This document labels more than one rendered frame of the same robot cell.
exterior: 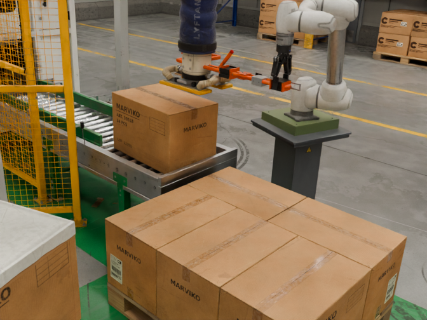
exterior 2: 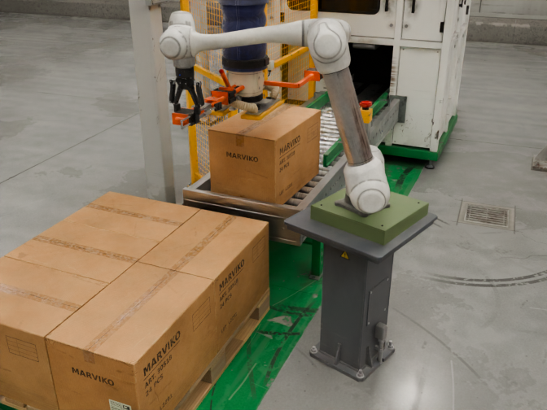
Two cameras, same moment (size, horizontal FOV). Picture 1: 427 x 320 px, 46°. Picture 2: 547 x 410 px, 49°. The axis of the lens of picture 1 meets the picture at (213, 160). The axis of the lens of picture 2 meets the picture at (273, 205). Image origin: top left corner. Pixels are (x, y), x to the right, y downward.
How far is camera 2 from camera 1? 3.51 m
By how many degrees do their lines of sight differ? 65
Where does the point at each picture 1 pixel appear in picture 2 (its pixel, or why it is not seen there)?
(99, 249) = not seen: hidden behind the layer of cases
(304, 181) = (341, 299)
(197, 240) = (82, 233)
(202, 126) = (251, 160)
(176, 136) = (217, 157)
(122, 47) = not seen: outside the picture
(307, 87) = not seen: hidden behind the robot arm
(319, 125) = (349, 223)
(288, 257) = (59, 282)
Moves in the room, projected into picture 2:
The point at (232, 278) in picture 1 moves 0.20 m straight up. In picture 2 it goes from (19, 259) to (10, 220)
